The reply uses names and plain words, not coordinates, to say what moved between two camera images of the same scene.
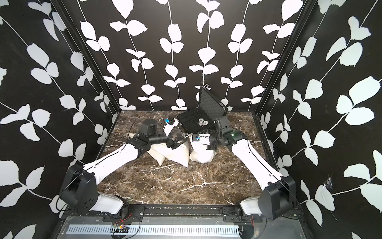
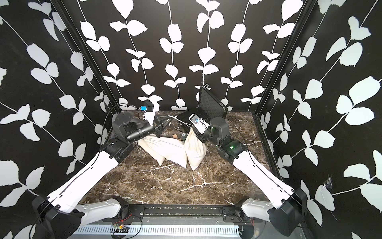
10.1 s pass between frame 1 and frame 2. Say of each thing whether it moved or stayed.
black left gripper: moved
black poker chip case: stayed
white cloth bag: moved
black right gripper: moved
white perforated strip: stayed
